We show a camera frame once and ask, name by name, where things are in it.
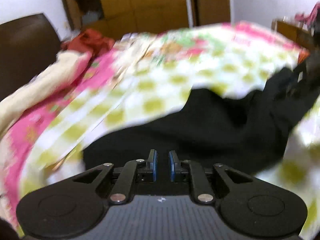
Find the brown wooden door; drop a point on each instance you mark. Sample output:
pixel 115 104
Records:
pixel 212 11

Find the rust red cloth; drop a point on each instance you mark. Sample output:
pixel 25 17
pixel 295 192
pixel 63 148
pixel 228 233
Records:
pixel 89 40

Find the red gold bag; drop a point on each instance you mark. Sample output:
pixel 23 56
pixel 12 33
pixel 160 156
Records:
pixel 303 54

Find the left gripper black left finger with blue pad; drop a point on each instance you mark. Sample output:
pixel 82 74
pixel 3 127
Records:
pixel 148 170

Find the black pants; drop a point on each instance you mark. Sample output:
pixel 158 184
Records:
pixel 249 134

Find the dark brown headboard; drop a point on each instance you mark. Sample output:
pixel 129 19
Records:
pixel 28 46

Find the wooden side table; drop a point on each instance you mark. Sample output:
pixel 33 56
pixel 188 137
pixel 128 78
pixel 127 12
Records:
pixel 294 32

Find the pink clothes pile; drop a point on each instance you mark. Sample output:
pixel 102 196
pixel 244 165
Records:
pixel 308 19

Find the cream pink quilt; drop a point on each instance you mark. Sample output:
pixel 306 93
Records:
pixel 69 65

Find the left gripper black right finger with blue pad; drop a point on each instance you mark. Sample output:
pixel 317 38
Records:
pixel 178 173

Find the brown wooden wardrobe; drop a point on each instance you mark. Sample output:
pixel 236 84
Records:
pixel 119 17

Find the colourful checkered bed sheet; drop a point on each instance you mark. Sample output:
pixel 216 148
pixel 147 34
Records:
pixel 145 77

